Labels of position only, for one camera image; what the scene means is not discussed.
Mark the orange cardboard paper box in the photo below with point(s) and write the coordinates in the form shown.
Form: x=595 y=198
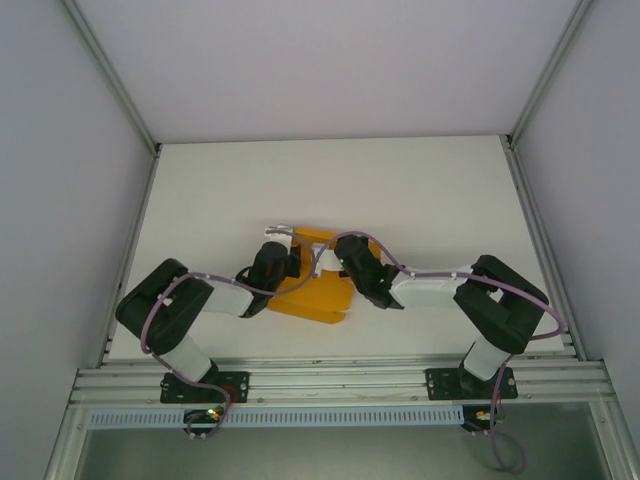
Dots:
x=315 y=300

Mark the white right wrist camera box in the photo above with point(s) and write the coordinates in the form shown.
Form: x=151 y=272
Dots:
x=326 y=260

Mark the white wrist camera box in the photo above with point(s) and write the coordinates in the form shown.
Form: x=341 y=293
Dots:
x=277 y=234
x=326 y=260

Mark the grey metal panel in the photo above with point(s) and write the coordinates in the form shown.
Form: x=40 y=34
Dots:
x=325 y=455

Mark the aluminium frame post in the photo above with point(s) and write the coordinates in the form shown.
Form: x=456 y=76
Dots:
x=112 y=75
x=547 y=70

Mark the aluminium table side rail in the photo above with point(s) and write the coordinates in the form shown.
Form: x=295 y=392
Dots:
x=527 y=210
x=137 y=225

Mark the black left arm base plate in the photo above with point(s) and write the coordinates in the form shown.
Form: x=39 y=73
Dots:
x=235 y=387

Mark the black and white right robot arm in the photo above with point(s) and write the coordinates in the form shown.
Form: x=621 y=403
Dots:
x=500 y=305

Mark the aluminium mounting rail beam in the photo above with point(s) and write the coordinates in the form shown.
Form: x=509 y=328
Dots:
x=340 y=377

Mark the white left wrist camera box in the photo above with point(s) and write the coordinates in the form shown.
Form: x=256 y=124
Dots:
x=277 y=234

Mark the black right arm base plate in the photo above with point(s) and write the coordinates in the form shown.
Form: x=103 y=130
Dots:
x=442 y=385

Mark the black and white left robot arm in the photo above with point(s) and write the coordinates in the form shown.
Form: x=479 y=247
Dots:
x=165 y=310

